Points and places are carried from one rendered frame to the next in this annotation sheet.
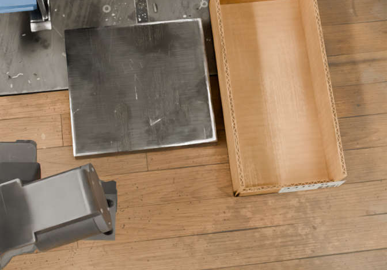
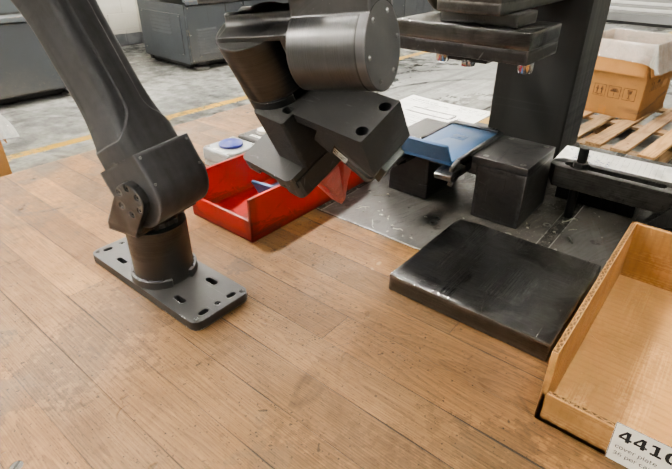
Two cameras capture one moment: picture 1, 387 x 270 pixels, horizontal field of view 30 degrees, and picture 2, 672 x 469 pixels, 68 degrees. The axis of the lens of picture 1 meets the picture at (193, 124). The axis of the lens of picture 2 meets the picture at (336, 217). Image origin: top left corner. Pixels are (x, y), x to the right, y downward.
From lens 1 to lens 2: 57 cm
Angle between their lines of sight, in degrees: 54
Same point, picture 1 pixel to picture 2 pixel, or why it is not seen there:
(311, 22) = not seen: outside the picture
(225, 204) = (516, 415)
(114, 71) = (479, 252)
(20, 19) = (431, 210)
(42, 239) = (297, 24)
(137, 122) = (470, 287)
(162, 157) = (473, 334)
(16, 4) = (437, 157)
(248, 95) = (620, 346)
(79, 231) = (335, 27)
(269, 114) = (641, 376)
